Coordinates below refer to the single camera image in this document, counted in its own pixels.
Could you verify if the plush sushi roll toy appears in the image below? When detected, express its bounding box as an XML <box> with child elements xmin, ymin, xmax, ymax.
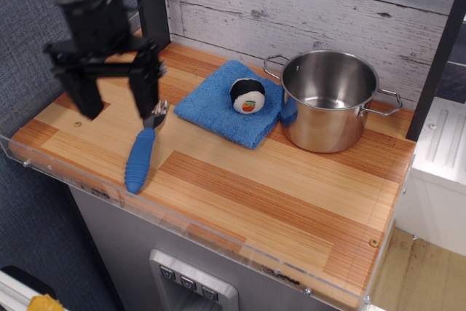
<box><xmin>229</xmin><ymin>78</ymin><xmax>266</xmax><ymax>114</ymax></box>

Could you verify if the black vertical post right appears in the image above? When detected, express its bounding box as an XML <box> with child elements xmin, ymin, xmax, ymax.
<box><xmin>406</xmin><ymin>0</ymin><xmax>466</xmax><ymax>142</ymax></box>

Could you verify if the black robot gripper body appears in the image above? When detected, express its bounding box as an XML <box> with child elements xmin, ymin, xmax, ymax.
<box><xmin>46</xmin><ymin>0</ymin><xmax>165</xmax><ymax>82</ymax></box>

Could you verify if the blue handled metal fork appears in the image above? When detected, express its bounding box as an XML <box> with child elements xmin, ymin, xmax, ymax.
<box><xmin>125</xmin><ymin>100</ymin><xmax>169</xmax><ymax>194</ymax></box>

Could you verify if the clear acrylic table guard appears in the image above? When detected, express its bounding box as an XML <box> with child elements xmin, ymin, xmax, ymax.
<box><xmin>0</xmin><ymin>39</ymin><xmax>416</xmax><ymax>311</ymax></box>

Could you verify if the black vertical post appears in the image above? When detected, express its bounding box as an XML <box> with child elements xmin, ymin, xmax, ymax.
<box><xmin>406</xmin><ymin>0</ymin><xmax>466</xmax><ymax>142</ymax></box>
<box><xmin>137</xmin><ymin>0</ymin><xmax>170</xmax><ymax>52</ymax></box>

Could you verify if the blue folded cloth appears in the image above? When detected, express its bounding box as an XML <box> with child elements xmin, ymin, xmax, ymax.
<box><xmin>175</xmin><ymin>60</ymin><xmax>282</xmax><ymax>149</ymax></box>

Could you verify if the grey cabinet with button panel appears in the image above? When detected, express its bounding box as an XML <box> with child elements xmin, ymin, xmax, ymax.
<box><xmin>71</xmin><ymin>188</ymin><xmax>332</xmax><ymax>310</ymax></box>

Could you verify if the stainless steel pot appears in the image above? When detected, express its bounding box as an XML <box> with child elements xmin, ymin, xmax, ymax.
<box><xmin>276</xmin><ymin>50</ymin><xmax>403</xmax><ymax>153</ymax></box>

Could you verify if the black vertical post left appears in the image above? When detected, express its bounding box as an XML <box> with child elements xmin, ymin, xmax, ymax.
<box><xmin>137</xmin><ymin>0</ymin><xmax>170</xmax><ymax>52</ymax></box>

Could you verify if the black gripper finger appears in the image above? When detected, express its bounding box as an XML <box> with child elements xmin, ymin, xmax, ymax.
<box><xmin>129</xmin><ymin>67</ymin><xmax>160</xmax><ymax>119</ymax></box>
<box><xmin>60</xmin><ymin>71</ymin><xmax>104</xmax><ymax>119</ymax></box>

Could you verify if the white appliance at right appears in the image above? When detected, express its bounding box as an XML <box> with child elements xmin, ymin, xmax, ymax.
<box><xmin>395</xmin><ymin>98</ymin><xmax>465</xmax><ymax>256</ymax></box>

